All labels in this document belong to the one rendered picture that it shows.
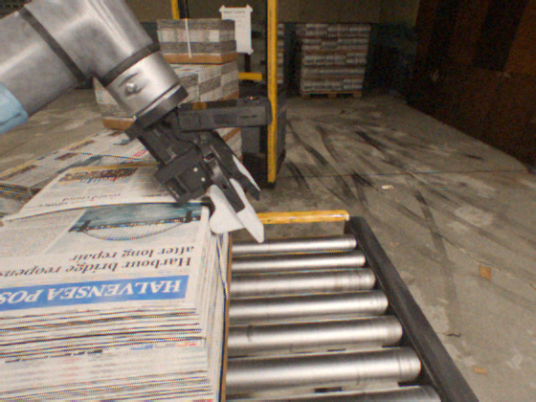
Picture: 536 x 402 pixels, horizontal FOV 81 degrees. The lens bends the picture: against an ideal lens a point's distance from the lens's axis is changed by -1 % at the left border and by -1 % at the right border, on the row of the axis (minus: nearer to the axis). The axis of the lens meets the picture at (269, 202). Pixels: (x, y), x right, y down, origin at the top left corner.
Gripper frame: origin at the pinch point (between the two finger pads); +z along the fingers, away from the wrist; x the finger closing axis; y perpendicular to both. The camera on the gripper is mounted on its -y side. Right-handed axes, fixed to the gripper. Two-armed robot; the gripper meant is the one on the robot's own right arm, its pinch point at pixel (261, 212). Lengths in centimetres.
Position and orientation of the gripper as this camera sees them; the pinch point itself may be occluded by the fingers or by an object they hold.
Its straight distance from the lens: 46.3
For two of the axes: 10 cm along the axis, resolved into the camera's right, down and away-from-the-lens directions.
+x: 0.7, 4.9, -8.7
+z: 5.2, 7.3, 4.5
